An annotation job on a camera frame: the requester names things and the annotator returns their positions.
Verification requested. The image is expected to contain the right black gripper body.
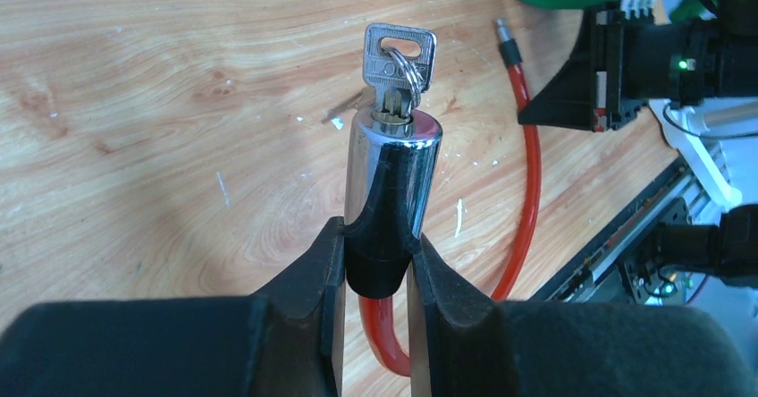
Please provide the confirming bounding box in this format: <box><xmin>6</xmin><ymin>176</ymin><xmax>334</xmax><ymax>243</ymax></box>
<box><xmin>583</xmin><ymin>3</ymin><xmax>711</xmax><ymax>131</ymax></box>

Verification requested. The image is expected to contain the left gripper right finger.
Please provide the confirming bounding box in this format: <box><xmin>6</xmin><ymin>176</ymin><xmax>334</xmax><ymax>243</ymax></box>
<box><xmin>408</xmin><ymin>239</ymin><xmax>757</xmax><ymax>396</ymax></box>

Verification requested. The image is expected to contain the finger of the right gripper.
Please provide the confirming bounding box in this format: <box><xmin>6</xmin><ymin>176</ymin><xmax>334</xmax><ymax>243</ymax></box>
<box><xmin>518</xmin><ymin>56</ymin><xmax>596</xmax><ymax>130</ymax></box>

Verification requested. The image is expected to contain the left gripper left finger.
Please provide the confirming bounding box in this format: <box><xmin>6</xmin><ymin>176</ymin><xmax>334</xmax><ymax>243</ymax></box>
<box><xmin>1</xmin><ymin>217</ymin><xmax>345</xmax><ymax>396</ymax></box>

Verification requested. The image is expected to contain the silver key with ring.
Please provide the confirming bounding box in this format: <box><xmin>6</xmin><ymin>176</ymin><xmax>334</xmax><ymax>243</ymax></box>
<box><xmin>362</xmin><ymin>23</ymin><xmax>437</xmax><ymax>124</ymax></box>

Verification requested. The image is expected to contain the red cable lock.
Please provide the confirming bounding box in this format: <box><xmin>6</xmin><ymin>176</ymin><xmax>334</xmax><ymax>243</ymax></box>
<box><xmin>343</xmin><ymin>18</ymin><xmax>543</xmax><ymax>379</ymax></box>

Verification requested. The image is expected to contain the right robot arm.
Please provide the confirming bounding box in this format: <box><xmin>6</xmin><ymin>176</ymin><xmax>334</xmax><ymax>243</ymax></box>
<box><xmin>518</xmin><ymin>0</ymin><xmax>757</xmax><ymax>286</ymax></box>

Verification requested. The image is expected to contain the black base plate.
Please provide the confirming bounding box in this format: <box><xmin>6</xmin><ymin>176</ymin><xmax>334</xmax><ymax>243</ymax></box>
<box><xmin>529</xmin><ymin>158</ymin><xmax>710</xmax><ymax>304</ymax></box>

